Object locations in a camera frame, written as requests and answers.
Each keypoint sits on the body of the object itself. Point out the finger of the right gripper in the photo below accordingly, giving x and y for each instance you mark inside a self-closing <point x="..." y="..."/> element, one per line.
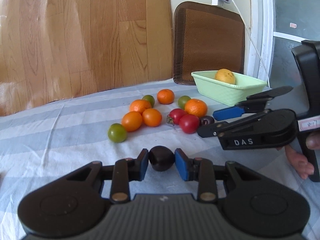
<point x="253" y="104"/>
<point x="212" y="130"/>

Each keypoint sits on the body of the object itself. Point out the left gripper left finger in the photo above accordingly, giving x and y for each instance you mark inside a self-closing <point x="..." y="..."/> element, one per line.
<point x="125" y="171"/>

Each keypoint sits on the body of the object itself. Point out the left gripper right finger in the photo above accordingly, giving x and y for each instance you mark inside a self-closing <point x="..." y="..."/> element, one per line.
<point x="200" y="170"/>

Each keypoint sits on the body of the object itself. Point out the red tomato without stem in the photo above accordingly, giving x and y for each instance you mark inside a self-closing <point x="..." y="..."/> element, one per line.
<point x="189" y="123"/>

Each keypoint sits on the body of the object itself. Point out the orange mandarin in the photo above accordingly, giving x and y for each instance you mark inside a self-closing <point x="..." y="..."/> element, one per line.
<point x="140" y="106"/>
<point x="196" y="107"/>
<point x="165" y="96"/>

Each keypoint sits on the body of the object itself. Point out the green plum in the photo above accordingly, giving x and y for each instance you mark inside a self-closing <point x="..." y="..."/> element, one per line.
<point x="182" y="101"/>
<point x="150" y="99"/>
<point x="117" y="133"/>

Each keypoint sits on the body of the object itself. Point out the dark purple plum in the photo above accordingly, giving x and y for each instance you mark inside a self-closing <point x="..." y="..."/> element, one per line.
<point x="161" y="158"/>

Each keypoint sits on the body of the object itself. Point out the red tomato with stem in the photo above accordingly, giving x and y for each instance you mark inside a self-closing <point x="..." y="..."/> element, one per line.
<point x="175" y="115"/>

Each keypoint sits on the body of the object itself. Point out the smooth orange fruit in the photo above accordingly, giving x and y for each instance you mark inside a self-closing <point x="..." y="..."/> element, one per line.
<point x="152" y="117"/>
<point x="132" y="121"/>

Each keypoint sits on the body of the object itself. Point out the person's right hand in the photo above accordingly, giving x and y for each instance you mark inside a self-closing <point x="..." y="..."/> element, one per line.
<point x="299" y="161"/>

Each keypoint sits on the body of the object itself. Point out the light green plastic basket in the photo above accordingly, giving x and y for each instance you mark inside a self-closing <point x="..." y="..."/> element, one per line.
<point x="225" y="93"/>

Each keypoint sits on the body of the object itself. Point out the yellow spotted pear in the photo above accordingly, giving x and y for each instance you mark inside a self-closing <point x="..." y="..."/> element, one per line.
<point x="226" y="76"/>

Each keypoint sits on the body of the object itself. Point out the brown woven seat mat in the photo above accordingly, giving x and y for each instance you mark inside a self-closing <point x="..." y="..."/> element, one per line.
<point x="206" y="37"/>

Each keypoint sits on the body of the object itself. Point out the striped blue white cloth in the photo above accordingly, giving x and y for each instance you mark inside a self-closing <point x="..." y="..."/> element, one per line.
<point x="42" y="144"/>

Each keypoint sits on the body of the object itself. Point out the wood pattern floor sheet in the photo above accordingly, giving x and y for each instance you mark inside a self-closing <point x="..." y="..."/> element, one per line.
<point x="61" y="49"/>

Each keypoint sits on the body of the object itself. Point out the white door frame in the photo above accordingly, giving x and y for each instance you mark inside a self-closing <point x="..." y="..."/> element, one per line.
<point x="282" y="25"/>

